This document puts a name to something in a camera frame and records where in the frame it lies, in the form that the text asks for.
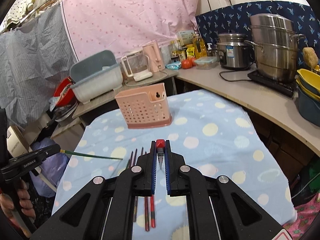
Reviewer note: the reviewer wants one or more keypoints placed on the small steel pot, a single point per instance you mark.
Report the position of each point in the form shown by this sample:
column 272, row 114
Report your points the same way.
column 213, row 53

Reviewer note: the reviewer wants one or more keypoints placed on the grey striped cloth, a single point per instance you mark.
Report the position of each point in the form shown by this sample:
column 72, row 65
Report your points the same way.
column 32, row 67

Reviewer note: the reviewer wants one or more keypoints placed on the green chopstick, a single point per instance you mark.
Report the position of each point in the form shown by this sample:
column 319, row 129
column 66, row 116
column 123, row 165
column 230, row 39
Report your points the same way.
column 87, row 155

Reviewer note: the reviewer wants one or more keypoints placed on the red and black chopstick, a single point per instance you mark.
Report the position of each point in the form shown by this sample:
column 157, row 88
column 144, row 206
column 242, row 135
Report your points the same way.
column 152, row 212

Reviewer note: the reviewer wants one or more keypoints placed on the white glass electric kettle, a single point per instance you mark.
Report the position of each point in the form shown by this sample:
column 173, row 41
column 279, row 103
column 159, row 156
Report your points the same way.
column 135, row 66

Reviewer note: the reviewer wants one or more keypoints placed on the large steel steamer pot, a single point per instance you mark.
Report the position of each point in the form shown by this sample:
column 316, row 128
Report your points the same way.
column 275, row 52

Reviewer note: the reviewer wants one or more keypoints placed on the navy printed cloth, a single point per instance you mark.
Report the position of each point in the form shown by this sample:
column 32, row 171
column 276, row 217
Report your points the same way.
column 225, row 17

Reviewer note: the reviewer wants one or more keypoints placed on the red plastic basin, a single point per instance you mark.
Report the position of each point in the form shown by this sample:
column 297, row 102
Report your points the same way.
column 61, row 90

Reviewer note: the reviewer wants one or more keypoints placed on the blue plastic basin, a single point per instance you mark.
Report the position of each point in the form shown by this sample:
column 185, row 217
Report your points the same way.
column 308, row 110

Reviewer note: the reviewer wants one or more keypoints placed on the blue wet wipes packet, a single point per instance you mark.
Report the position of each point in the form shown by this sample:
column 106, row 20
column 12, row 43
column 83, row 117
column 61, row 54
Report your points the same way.
column 173, row 66

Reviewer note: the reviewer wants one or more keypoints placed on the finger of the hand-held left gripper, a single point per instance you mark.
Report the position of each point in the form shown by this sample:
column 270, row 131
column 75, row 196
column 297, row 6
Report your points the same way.
column 47, row 152

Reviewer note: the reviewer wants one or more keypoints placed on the white and green carton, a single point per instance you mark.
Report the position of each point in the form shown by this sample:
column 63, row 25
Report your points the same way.
column 186, row 37

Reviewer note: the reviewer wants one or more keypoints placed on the dark sauce bottle white label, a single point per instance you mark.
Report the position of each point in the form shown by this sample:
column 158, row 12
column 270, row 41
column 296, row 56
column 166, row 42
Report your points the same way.
column 182, row 53

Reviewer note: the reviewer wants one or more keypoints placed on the yellow seasoning packet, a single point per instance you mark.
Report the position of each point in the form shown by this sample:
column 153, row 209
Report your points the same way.
column 190, row 51

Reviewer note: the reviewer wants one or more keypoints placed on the pink electric kettle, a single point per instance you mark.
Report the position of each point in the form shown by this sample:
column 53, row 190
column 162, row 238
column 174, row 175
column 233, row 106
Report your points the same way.
column 153, row 56

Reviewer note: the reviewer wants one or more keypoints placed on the yellow cooking oil bottle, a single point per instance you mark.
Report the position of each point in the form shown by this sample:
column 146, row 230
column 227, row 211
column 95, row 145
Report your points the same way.
column 200, row 46

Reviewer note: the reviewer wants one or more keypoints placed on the black induction cooktop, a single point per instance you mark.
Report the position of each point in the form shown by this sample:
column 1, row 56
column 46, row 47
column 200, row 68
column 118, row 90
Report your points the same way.
column 280, row 86

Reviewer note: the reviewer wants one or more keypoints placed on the person's left hand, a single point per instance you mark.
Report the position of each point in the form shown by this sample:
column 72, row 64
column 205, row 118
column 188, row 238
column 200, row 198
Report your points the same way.
column 25, row 201

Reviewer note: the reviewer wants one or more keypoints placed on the dark cooking pan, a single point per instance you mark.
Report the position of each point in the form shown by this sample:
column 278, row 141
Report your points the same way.
column 63, row 116

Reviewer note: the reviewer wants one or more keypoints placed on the pink patterned cloth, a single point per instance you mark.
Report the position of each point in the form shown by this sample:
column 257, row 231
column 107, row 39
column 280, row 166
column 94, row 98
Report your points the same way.
column 307, row 220

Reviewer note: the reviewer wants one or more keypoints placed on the red-tipped metal utensil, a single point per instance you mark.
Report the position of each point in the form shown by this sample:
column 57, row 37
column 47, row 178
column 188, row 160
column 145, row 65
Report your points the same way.
column 160, row 144

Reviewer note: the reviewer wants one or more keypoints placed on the blue polka dot blanket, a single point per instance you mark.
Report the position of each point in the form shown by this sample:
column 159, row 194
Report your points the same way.
column 212, row 142

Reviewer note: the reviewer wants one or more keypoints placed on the beige kitchen counter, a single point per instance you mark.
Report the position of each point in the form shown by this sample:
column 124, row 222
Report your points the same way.
column 237, row 90

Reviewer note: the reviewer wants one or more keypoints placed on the grey-blue dish drainer box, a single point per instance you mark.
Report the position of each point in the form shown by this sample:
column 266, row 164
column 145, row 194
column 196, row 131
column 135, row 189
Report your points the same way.
column 100, row 85

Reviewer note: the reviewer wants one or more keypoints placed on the white floral hanging cloth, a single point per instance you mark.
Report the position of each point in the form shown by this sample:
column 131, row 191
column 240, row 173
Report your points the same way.
column 25, row 0

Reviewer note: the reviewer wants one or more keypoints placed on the clear food container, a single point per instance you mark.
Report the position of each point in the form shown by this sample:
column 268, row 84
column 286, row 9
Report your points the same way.
column 206, row 63

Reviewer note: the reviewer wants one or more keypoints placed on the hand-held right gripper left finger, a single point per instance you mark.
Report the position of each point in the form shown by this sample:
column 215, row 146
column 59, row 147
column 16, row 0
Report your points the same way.
column 153, row 175

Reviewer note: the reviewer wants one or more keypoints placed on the white appliance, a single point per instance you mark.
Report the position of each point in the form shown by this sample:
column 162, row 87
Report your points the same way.
column 16, row 142

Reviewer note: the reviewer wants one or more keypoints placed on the red tomato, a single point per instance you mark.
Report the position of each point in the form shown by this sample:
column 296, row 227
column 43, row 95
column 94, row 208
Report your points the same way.
column 193, row 61
column 186, row 64

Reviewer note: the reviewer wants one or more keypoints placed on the pink perforated utensil holder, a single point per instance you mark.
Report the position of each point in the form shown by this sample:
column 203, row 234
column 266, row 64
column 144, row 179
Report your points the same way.
column 143, row 107

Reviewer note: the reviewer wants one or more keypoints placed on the steel rice cooker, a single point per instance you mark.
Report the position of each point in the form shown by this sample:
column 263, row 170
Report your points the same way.
column 233, row 52

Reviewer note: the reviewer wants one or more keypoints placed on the purple plastic bag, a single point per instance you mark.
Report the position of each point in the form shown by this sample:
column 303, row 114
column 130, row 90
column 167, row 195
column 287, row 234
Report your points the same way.
column 50, row 170

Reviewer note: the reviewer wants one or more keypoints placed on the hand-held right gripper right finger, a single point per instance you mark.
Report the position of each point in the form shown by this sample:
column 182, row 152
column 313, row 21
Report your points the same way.
column 167, row 175

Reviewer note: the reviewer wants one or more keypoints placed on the dark chopstick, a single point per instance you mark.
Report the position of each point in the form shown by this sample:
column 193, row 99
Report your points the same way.
column 135, row 210
column 129, row 158

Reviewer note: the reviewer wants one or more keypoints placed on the yellow bowls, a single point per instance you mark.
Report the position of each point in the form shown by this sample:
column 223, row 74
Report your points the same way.
column 308, row 78

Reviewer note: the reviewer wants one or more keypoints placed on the small yellow-capped sauce bottle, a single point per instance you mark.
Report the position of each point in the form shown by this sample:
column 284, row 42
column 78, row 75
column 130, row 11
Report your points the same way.
column 174, row 50

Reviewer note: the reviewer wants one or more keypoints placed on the tan loofah sponge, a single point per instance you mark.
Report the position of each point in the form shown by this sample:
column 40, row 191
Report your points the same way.
column 310, row 56

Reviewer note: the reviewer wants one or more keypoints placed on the pink dotted cloth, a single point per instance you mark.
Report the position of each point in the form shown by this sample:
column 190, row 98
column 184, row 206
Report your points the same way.
column 130, row 17

